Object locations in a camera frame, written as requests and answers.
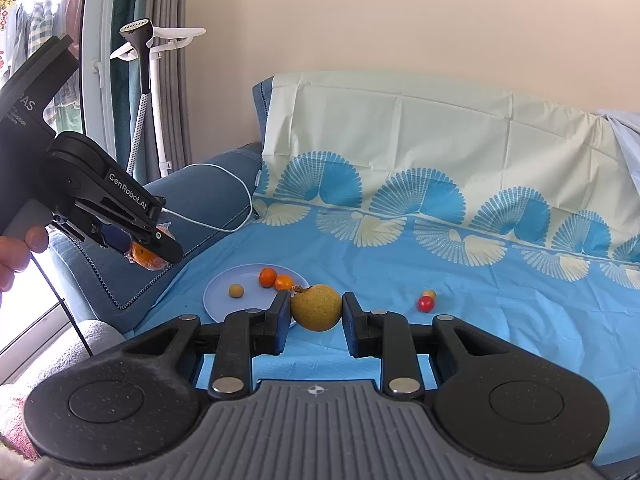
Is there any grey curtain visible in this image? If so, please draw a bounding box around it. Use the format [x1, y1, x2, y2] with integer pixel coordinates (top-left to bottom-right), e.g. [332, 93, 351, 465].
[111, 0, 192, 184]

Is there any yellow-brown round pear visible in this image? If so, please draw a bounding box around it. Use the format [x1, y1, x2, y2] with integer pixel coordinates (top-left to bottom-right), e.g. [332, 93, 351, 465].
[291, 284, 342, 332]

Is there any white floral cloth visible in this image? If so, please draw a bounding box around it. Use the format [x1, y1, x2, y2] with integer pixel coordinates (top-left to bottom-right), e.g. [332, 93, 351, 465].
[597, 110, 640, 192]

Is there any large orange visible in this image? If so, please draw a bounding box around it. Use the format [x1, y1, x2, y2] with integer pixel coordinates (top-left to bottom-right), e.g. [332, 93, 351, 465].
[126, 242, 170, 272]

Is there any light blue plate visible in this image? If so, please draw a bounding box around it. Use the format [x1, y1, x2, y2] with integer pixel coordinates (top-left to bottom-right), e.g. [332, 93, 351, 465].
[203, 263, 309, 322]

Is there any person's left hand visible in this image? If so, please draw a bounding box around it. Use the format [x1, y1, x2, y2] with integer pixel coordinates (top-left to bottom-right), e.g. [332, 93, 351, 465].
[0, 226, 49, 292]

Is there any blue denim sofa armrest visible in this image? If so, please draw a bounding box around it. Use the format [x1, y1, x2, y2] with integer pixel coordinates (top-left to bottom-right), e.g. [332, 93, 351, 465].
[46, 142, 265, 334]

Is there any white charging cable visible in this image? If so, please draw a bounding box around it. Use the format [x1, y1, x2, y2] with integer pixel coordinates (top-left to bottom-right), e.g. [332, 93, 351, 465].
[162, 161, 257, 234]

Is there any orange mandarin on plate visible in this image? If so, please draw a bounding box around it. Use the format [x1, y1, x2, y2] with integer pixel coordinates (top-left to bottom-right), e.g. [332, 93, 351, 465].
[258, 266, 278, 288]

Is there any red cherry tomato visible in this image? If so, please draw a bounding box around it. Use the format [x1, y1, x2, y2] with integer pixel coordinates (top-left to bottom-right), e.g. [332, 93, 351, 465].
[416, 295, 435, 313]

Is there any small longan on plate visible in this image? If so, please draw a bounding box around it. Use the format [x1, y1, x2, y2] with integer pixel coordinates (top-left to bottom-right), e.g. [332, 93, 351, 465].
[229, 284, 244, 299]

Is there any blue patterned bed sheet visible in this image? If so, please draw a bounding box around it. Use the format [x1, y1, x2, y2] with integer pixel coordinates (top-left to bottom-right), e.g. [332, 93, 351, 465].
[141, 73, 639, 464]

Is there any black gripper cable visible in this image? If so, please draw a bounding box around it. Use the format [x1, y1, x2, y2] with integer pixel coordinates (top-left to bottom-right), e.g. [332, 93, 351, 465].
[29, 253, 96, 360]

